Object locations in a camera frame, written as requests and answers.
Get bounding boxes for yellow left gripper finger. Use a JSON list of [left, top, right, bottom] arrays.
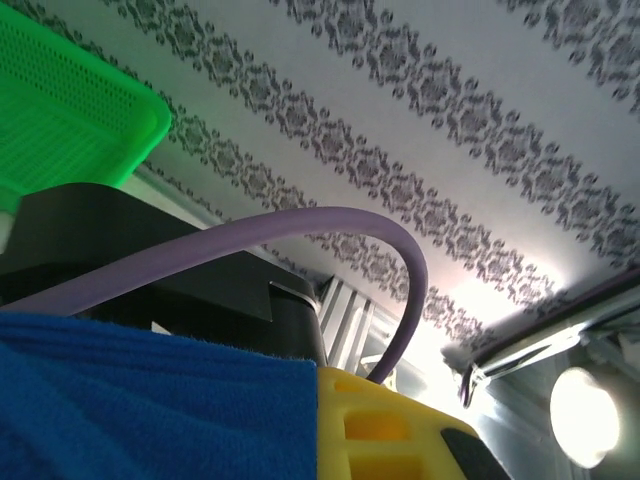
[[317, 366, 516, 480]]

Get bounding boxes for metal frame bar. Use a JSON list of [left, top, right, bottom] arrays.
[[442, 269, 640, 386]]

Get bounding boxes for round white lamp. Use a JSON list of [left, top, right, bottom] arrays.
[[548, 367, 621, 469]]

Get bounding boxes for blue printed t-shirt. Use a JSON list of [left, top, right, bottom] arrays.
[[0, 309, 321, 480]]

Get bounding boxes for green plastic basket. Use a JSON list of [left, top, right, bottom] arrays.
[[0, 0, 174, 211]]

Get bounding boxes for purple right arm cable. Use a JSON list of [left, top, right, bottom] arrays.
[[0, 206, 430, 387]]

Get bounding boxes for aluminium frame post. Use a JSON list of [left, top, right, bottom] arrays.
[[314, 273, 396, 391]]

